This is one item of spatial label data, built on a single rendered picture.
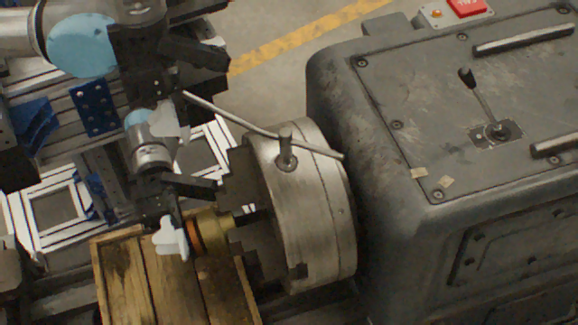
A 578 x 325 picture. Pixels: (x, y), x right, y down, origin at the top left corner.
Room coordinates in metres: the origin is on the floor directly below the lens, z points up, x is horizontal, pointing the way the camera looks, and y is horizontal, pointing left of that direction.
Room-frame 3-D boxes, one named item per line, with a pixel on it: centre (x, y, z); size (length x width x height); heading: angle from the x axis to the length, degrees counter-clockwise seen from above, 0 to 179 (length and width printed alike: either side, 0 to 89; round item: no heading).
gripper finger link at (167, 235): (0.61, 0.23, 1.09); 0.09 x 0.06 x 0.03; 16
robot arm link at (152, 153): (0.79, 0.28, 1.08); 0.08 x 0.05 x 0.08; 106
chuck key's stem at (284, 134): (0.66, 0.01, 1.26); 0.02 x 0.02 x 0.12; 66
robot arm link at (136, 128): (0.87, 0.30, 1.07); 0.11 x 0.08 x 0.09; 16
